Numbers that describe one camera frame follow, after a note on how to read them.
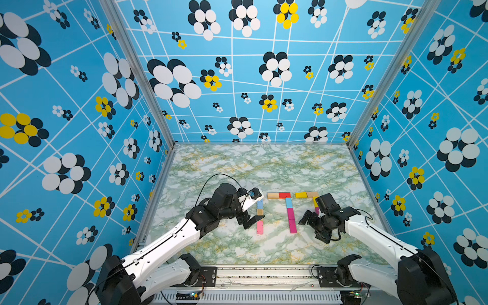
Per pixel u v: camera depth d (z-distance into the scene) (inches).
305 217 30.4
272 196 38.3
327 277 28.6
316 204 28.9
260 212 35.1
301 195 38.0
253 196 24.1
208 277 29.1
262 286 28.5
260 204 36.8
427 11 26.9
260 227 34.1
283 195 38.0
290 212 35.9
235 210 24.8
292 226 34.2
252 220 25.7
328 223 25.2
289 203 36.9
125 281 15.5
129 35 30.3
